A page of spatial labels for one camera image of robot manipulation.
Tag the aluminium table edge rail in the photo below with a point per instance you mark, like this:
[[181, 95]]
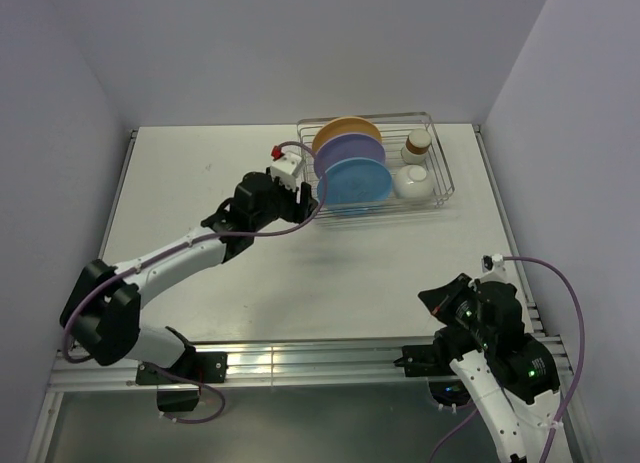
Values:
[[277, 364]]

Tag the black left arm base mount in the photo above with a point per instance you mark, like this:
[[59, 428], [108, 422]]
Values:
[[201, 367]]

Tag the blue plastic plate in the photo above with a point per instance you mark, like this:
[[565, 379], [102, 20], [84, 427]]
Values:
[[349, 185]]

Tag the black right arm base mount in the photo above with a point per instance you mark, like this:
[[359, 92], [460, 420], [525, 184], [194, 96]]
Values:
[[425, 360]]

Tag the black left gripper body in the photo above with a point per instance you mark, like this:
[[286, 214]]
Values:
[[282, 204]]

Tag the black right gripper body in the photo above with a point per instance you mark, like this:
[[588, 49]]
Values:
[[462, 312]]

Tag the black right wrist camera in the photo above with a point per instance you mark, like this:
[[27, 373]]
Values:
[[499, 311]]

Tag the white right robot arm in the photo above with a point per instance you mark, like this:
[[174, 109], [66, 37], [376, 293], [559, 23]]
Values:
[[511, 377]]

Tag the purple plastic plate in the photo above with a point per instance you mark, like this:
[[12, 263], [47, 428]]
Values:
[[347, 146]]

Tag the white ceramic bowl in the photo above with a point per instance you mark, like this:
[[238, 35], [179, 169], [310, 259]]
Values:
[[413, 182]]

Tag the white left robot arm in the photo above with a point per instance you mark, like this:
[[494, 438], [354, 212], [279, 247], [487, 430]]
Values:
[[101, 320]]

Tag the metal wire dish rack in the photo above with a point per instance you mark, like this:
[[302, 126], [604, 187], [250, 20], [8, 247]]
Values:
[[394, 128]]

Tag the white cup with wood patches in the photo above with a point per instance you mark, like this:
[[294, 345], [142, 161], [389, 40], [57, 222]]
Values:
[[416, 147]]

